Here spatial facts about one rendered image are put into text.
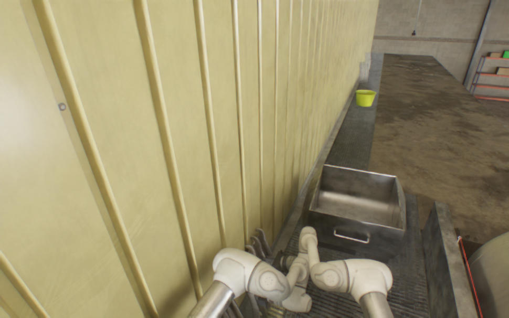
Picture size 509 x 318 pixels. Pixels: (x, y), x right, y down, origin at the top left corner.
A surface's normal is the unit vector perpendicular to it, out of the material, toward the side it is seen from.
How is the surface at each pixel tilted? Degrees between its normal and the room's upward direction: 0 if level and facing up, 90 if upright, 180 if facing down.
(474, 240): 0
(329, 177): 90
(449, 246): 0
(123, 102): 90
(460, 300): 0
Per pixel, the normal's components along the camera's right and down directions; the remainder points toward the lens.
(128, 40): 0.91, 0.18
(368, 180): -0.40, 0.44
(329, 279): -0.20, -0.30
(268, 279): -0.13, -0.51
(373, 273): 0.10, -0.82
